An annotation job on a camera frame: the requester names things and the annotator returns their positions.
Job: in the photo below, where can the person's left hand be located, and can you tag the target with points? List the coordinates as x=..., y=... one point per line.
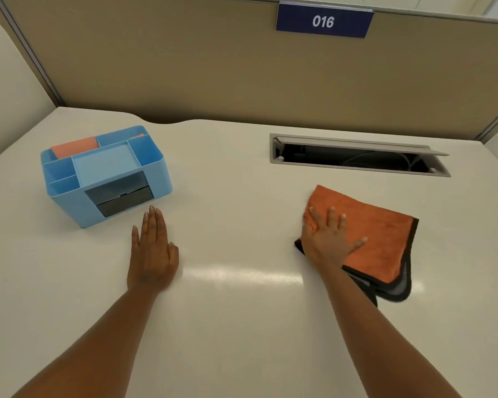
x=153, y=261

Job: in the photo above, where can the person's right hand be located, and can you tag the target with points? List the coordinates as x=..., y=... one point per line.
x=325, y=246

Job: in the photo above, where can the person's right little finger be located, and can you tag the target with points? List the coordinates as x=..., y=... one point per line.
x=357, y=244

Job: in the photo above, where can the person's right middle finger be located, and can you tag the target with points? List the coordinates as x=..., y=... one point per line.
x=331, y=220

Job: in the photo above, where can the person's left little finger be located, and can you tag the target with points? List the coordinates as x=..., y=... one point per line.
x=135, y=238

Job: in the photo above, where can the person's left middle finger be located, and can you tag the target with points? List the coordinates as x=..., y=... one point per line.
x=152, y=223

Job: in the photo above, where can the person's left thumb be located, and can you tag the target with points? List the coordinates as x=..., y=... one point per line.
x=174, y=253

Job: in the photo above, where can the orange black-edged microfiber cloth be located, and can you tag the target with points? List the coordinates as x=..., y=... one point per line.
x=377, y=236

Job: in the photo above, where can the person's right forearm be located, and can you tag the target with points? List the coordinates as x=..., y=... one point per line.
x=377, y=335

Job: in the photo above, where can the person's left forearm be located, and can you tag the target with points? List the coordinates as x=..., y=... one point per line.
x=103, y=339

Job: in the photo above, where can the grey translucent organizer drawer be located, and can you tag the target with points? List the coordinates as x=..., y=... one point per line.
x=126, y=201
x=118, y=187

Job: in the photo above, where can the blue plastic desk organizer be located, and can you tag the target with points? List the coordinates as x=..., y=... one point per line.
x=108, y=165

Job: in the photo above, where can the orange folded cloth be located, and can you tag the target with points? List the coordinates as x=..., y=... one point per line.
x=74, y=147

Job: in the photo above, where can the tan desk divider panel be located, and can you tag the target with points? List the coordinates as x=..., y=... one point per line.
x=232, y=70

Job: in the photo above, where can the dark blue number sign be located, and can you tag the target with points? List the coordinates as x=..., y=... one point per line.
x=323, y=21

